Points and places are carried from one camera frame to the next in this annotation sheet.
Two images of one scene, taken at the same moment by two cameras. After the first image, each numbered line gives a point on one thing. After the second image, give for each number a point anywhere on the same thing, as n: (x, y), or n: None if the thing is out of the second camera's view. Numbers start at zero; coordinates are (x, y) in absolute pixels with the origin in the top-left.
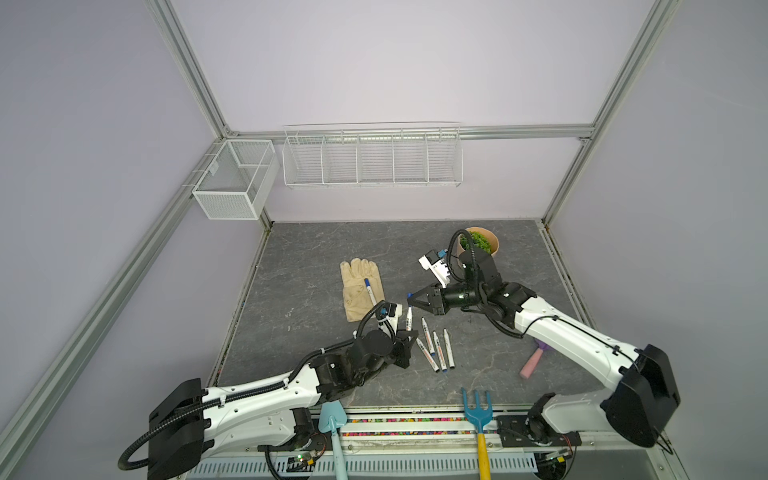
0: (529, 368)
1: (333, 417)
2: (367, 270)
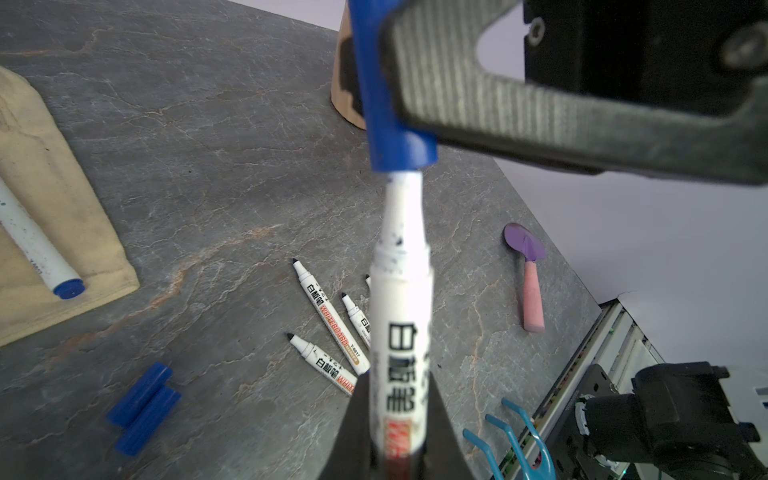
0: (531, 249)
1: None
2: (38, 165)
